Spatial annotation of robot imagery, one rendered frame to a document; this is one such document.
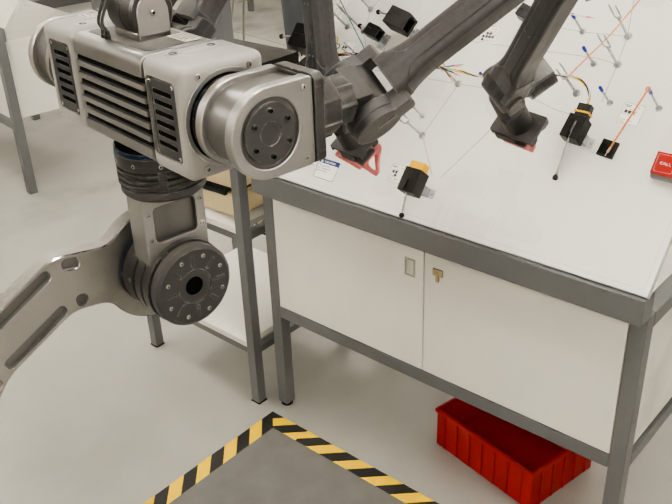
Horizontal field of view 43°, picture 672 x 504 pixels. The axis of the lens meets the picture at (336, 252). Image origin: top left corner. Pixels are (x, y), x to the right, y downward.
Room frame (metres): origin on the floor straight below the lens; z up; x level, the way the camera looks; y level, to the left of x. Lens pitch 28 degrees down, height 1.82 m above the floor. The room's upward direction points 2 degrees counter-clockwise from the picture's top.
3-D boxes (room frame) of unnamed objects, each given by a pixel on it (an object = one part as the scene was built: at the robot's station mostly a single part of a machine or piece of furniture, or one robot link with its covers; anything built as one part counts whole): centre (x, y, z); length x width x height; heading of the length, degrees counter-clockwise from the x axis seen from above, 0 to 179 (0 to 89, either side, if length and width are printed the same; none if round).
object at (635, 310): (1.92, -0.22, 0.83); 1.18 x 0.05 x 0.06; 48
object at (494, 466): (2.02, -0.52, 0.07); 0.39 x 0.29 x 0.14; 37
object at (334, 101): (1.10, 0.02, 1.45); 0.09 x 0.08 x 0.12; 41
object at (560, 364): (1.75, -0.44, 0.60); 0.55 x 0.03 x 0.39; 48
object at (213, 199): (2.58, 0.29, 0.76); 0.30 x 0.21 x 0.20; 142
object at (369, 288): (2.12, -0.03, 0.60); 0.55 x 0.02 x 0.39; 48
